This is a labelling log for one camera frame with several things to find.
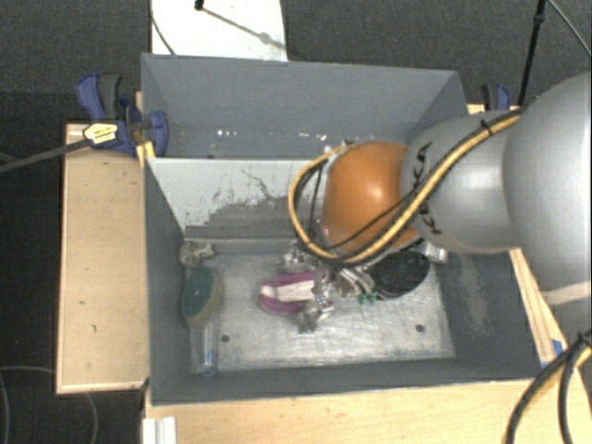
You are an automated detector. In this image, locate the green and yellow round sponge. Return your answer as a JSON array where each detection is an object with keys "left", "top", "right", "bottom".
[{"left": 179, "top": 265, "right": 226, "bottom": 329}]

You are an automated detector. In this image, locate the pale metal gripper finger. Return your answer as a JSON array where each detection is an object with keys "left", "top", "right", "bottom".
[
  {"left": 298, "top": 307, "right": 324, "bottom": 335},
  {"left": 313, "top": 292, "right": 336, "bottom": 316}
]

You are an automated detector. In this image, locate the black round disc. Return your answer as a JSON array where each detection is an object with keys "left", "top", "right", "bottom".
[{"left": 368, "top": 250, "right": 432, "bottom": 301}]

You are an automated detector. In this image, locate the purple and white cloth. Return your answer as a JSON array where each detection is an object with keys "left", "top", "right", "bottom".
[{"left": 257, "top": 270, "right": 326, "bottom": 315}]

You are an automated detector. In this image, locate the pale wood flat board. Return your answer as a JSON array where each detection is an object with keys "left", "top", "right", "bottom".
[{"left": 55, "top": 122, "right": 152, "bottom": 396}]

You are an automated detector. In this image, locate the grey metal bin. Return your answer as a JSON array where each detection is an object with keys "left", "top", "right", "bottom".
[{"left": 140, "top": 52, "right": 543, "bottom": 405}]

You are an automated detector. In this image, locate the beige rough lump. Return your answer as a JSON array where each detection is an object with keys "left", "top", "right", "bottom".
[{"left": 179, "top": 241, "right": 216, "bottom": 268}]

